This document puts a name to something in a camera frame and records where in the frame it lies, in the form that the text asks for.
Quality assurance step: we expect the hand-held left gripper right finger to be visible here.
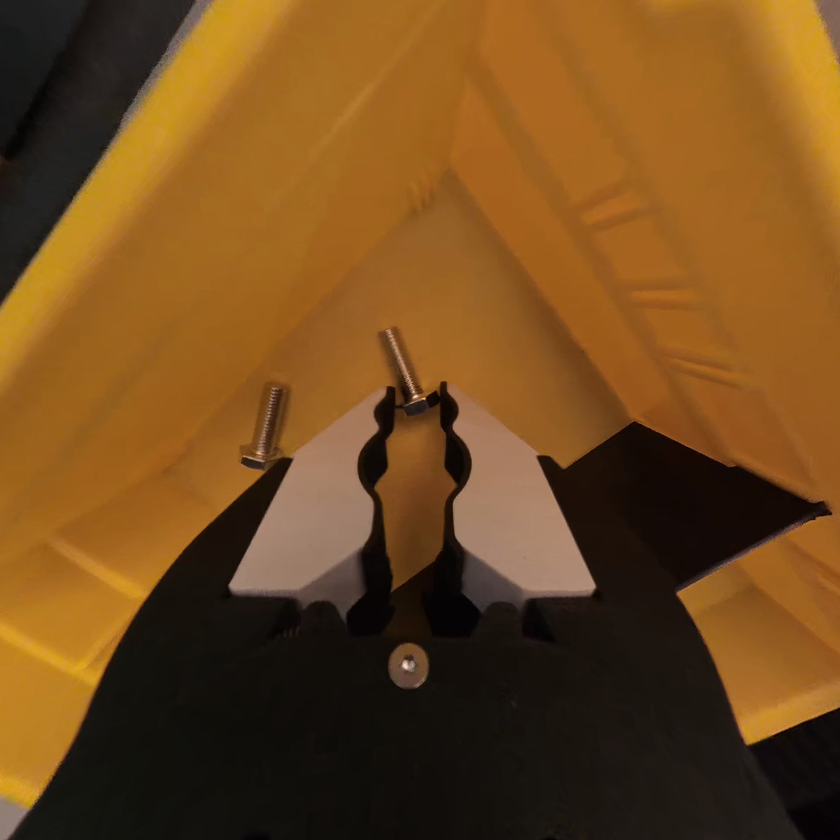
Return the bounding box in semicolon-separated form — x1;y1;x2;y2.
422;381;597;635

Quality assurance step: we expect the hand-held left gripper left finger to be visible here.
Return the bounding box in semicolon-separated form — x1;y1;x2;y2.
228;387;399;635

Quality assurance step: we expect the steel hex bolt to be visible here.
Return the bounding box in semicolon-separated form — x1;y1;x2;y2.
378;326;440;418
239;382;290;471

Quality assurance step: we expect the yellow divided parts bin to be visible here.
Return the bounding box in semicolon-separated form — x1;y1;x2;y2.
0;0;840;809

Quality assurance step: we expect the black bin divider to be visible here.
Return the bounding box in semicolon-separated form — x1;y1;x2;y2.
563;421;832;593

